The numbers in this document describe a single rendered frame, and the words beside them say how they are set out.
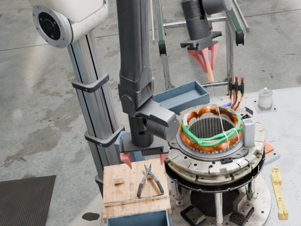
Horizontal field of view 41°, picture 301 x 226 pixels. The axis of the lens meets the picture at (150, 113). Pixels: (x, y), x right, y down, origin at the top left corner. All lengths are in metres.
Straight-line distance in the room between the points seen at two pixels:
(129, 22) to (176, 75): 2.79
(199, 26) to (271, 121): 0.84
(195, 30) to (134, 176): 0.46
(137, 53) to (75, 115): 2.54
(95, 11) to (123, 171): 0.52
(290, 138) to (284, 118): 0.13
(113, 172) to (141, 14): 0.60
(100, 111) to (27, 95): 2.33
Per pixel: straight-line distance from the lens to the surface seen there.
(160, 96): 1.55
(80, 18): 1.30
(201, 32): 1.10
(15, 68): 4.30
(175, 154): 1.23
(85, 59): 1.42
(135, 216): 1.15
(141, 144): 1.02
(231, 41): 2.99
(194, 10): 1.09
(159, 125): 0.94
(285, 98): 1.96
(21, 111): 3.63
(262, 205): 1.48
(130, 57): 0.86
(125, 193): 1.20
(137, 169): 1.25
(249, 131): 1.20
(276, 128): 1.80
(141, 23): 0.82
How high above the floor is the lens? 1.95
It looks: 38 degrees down
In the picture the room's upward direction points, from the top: 10 degrees counter-clockwise
